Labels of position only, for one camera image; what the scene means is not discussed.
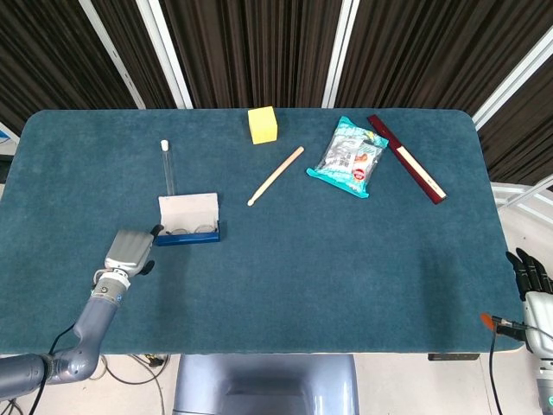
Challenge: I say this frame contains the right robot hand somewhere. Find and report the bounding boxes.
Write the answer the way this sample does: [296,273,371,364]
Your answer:
[505,247,553,354]

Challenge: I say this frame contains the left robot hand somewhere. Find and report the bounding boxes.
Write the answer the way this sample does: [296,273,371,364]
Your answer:
[105,223,165,278]

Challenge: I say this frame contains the blue glasses case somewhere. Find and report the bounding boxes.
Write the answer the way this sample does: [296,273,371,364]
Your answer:
[154,192,222,247]

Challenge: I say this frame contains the thin metal eyeglasses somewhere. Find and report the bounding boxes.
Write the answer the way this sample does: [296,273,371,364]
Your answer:
[162,223,217,237]

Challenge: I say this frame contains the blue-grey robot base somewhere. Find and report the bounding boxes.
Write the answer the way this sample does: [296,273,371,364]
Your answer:
[172,354,359,415]

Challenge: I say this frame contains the glass test tube white stopper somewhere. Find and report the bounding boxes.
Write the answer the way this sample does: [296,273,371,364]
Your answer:
[160,139,177,196]

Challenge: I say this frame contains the wooden drumstick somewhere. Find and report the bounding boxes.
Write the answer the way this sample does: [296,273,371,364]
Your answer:
[246,145,306,208]

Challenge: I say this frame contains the teal velvet table cloth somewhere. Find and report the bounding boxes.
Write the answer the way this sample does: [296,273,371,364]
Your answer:
[0,107,526,356]

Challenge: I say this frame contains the yellow foam cube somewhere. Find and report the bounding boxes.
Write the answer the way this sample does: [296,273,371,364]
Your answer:
[247,105,278,145]

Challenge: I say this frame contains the dark red folded fan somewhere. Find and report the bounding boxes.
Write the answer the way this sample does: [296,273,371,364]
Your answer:
[366,113,448,206]

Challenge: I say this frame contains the teal snack bag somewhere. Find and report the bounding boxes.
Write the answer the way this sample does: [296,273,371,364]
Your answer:
[306,115,390,200]

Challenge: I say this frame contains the dark brown curtain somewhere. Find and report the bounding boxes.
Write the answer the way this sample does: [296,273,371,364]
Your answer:
[0,0,553,185]

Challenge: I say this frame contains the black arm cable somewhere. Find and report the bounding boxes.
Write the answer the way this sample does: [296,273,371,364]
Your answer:
[25,323,77,415]

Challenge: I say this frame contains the white metal floor frame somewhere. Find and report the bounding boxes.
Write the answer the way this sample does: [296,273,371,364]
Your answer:
[490,179,553,214]

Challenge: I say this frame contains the black floor cable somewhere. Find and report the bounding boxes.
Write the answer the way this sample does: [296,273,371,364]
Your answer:
[99,353,172,415]

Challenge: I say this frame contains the white metal frame post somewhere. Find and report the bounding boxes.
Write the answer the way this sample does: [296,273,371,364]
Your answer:
[79,0,147,110]
[472,25,553,131]
[136,0,194,110]
[321,0,360,109]

